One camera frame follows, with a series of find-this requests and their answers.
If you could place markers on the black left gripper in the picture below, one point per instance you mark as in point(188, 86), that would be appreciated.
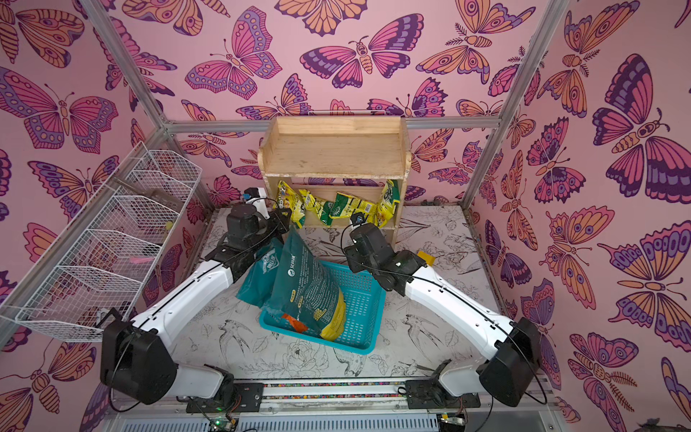
point(282, 224)

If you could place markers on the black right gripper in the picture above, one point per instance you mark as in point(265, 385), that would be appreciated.
point(354, 238)

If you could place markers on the yellow fertilizer packet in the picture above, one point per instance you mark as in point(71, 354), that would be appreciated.
point(288, 198)

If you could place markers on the yellow green packet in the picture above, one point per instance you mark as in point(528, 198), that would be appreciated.
point(320, 207)
point(346, 205)

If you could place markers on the large green yellow fertilizer bag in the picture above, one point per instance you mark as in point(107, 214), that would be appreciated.
point(305, 292)

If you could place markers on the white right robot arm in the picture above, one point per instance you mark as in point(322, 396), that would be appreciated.
point(511, 349)

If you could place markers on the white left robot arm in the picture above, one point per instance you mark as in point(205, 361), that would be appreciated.
point(136, 357)

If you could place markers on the wooden two-tier shelf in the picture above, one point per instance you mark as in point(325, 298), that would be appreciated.
point(331, 154)

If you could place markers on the teal plastic basket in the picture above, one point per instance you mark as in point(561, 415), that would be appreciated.
point(365, 301)

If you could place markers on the yellow flower packet right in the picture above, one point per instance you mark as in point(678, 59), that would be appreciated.
point(388, 203)

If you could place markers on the yellow toy shovel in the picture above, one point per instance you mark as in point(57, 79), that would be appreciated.
point(430, 260)

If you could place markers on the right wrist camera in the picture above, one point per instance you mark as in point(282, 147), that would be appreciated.
point(357, 219)

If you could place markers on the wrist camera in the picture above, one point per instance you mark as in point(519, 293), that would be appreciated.
point(357, 219)
point(253, 194)

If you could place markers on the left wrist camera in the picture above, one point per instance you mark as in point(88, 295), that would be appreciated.
point(253, 194)

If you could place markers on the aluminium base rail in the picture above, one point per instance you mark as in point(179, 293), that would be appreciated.
point(361, 404)

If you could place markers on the white wire wall basket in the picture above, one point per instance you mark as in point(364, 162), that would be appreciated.
point(120, 220)

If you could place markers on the aluminium frame post left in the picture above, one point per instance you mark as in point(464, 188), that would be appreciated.
point(162, 136)

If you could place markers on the aluminium frame post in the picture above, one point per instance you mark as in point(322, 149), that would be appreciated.
point(536, 49)
point(162, 136)

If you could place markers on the aluminium frame post right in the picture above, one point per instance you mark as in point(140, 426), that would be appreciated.
point(536, 49)

